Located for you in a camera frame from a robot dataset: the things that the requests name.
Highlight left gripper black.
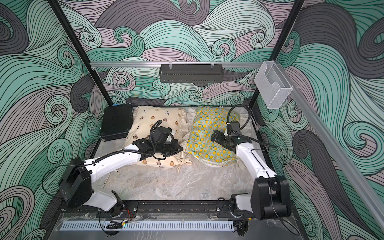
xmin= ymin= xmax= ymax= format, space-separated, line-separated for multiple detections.
xmin=154 ymin=140 xmax=184 ymax=157

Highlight green lemon print pillow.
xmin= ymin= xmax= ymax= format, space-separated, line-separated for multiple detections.
xmin=186 ymin=107 xmax=238 ymax=168

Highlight cream animal print pillow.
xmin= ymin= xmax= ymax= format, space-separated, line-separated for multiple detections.
xmin=125 ymin=106 xmax=192 ymax=171

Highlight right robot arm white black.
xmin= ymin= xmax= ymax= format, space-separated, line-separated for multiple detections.
xmin=211 ymin=130 xmax=292 ymax=220

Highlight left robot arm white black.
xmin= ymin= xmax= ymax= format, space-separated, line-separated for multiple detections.
xmin=59 ymin=138 xmax=184 ymax=218

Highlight black case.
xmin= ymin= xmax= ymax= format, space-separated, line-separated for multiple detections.
xmin=100 ymin=104 xmax=134 ymax=142

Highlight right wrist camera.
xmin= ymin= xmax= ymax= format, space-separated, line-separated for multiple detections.
xmin=227 ymin=122 xmax=241 ymax=136

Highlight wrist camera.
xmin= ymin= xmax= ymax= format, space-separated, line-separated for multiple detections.
xmin=153 ymin=127 xmax=174 ymax=144
xmin=227 ymin=122 xmax=241 ymax=136

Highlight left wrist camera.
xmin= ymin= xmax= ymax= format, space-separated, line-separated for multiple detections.
xmin=153 ymin=127 xmax=174 ymax=144

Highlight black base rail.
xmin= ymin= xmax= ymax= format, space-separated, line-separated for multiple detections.
xmin=56 ymin=199 xmax=298 ymax=219

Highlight clear acrylic wall bin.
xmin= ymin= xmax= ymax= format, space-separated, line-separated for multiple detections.
xmin=255 ymin=61 xmax=293 ymax=110

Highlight black wall tray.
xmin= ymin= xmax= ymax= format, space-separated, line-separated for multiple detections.
xmin=159 ymin=64 xmax=224 ymax=85

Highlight white slotted cable duct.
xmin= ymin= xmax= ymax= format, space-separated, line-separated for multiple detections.
xmin=59 ymin=221 xmax=235 ymax=232

